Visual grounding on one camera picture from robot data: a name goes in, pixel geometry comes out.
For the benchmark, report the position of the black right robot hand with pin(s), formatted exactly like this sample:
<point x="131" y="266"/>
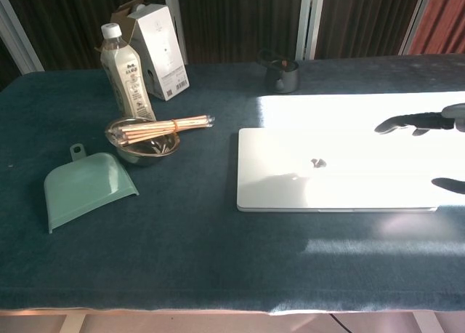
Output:
<point x="417" y="121"/>

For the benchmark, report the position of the silver laptop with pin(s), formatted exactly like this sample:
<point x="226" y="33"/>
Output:
<point x="290" y="151"/>

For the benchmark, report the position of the red curtain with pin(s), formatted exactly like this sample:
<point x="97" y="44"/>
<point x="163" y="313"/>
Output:
<point x="443" y="24"/>

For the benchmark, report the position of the black pen cup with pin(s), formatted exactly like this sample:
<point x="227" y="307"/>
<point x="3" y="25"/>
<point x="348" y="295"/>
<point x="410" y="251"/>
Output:
<point x="287" y="79"/>

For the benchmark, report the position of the white cardboard carton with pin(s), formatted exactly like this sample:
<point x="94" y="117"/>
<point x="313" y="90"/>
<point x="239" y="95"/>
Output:
<point x="163" y="46"/>

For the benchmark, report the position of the bundle of wooden sticks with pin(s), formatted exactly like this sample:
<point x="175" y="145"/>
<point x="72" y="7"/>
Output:
<point x="152" y="129"/>

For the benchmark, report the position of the teal table cloth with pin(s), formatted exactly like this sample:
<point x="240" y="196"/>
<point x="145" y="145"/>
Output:
<point x="181" y="256"/>

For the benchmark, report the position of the steel bowl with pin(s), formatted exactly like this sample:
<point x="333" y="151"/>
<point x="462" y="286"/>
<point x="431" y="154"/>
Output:
<point x="145" y="156"/>

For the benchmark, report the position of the white drink bottle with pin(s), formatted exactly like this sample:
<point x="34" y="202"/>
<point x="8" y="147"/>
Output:
<point x="127" y="82"/>

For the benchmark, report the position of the green plastic dustpan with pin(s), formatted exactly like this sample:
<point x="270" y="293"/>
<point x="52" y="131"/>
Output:
<point x="83" y="191"/>

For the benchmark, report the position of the white table leg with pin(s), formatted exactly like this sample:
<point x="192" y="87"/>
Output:
<point x="73" y="324"/>

